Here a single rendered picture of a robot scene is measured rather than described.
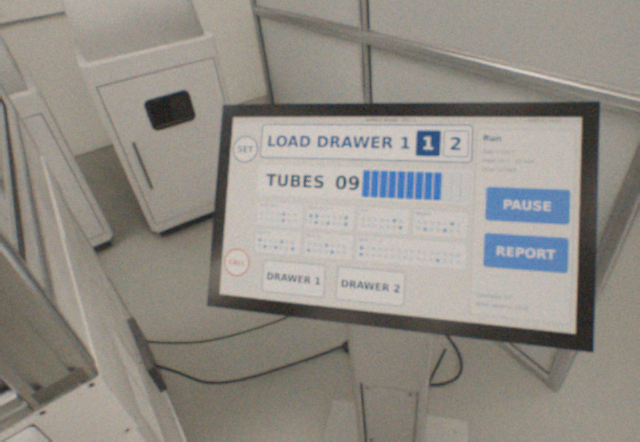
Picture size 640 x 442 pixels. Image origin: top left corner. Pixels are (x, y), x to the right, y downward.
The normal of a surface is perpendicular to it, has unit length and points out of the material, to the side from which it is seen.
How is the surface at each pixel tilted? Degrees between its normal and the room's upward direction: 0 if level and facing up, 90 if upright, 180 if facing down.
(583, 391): 0
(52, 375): 90
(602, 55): 90
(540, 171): 50
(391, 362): 90
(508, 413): 0
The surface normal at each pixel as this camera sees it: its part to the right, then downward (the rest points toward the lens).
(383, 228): -0.24, -0.07
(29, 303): 0.58, 0.43
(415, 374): -0.22, 0.58
